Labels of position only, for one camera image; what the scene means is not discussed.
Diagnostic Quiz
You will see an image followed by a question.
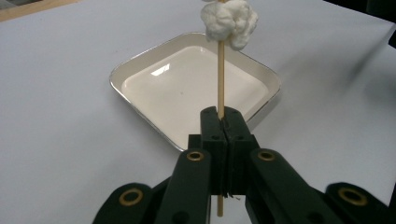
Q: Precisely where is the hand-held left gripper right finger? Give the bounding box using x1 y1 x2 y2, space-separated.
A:
222 105 344 224

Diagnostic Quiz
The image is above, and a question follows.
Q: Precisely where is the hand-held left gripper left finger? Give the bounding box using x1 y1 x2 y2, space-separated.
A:
154 105 229 224

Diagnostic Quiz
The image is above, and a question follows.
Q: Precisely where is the square white metal tray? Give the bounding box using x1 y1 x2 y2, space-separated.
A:
108 32 282 153

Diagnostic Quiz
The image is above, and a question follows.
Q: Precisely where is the white cotton ball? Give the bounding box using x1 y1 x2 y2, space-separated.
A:
200 0 260 52

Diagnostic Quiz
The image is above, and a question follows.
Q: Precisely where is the wooden table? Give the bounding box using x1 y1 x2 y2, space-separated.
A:
0 0 82 23

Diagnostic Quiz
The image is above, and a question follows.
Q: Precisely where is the thin wooden skewer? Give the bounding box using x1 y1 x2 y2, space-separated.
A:
216 40 226 217

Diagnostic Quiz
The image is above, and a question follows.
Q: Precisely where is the black curtain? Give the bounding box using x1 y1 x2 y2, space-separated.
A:
322 0 396 24

